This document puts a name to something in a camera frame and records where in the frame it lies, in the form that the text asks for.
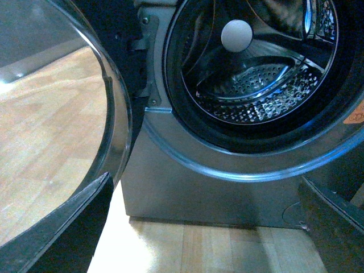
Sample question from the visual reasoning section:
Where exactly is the left gripper black camera right finger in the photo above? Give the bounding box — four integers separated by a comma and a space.
298, 176, 363, 272

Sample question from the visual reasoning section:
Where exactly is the left gripper black camera left finger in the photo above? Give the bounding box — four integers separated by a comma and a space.
1, 173, 114, 272

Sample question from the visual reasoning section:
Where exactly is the grey front-load washing machine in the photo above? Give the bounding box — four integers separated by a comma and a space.
121, 1, 363, 227

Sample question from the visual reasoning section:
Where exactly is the orange warning sticker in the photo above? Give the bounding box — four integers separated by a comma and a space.
344, 100, 364, 124

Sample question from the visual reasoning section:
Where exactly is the round glass washer door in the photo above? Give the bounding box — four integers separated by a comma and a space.
1, 1, 147, 246

